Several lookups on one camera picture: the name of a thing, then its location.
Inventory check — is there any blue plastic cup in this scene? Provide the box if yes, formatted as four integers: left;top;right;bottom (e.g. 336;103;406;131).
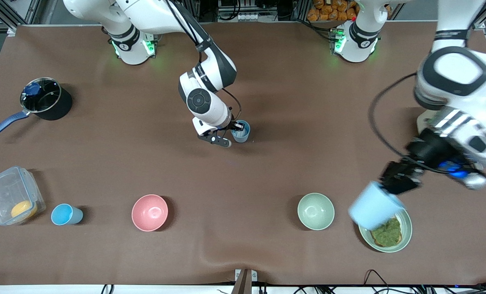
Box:
231;120;251;143
348;181;407;232
51;203;84;226

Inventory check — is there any pale green plate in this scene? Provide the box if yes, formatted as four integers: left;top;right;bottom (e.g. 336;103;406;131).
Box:
358;207;413;253

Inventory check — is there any brown table mat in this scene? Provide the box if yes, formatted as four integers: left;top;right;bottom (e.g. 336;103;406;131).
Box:
0;22;486;286

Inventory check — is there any green lettuce leaf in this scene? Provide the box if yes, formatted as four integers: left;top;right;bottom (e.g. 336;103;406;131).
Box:
373;217;402;247

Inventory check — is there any pale green bowl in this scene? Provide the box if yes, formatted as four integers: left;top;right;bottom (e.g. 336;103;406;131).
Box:
297;193;335;231

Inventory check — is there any pink bowl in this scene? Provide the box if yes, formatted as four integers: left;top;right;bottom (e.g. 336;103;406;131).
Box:
131;194;169;232

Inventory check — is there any bag of orange buns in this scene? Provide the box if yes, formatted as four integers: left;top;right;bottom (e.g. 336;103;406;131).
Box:
307;0;360;22

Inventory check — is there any metal table clamp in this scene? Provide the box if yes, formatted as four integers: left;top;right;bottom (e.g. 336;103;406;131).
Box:
235;269;258;294

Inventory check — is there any glass pot lid blue knob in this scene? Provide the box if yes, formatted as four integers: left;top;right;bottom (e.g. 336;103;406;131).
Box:
20;78;61;114

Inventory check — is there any yellow round food piece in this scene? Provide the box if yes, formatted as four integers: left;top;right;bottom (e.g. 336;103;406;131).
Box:
11;200;38;220

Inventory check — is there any clear plastic food container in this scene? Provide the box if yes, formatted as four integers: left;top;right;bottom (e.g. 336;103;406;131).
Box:
0;166;46;226

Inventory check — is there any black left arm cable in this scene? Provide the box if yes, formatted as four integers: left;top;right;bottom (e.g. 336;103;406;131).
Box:
368;72;420;160

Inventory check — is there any black looped cable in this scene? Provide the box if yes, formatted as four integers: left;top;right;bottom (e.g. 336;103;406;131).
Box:
363;269;390;289

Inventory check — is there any black pot blue handle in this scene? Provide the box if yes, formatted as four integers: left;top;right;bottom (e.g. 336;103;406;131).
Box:
0;77;73;140

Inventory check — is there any aluminium frame profile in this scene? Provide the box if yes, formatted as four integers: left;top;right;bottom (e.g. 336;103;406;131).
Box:
0;0;39;34

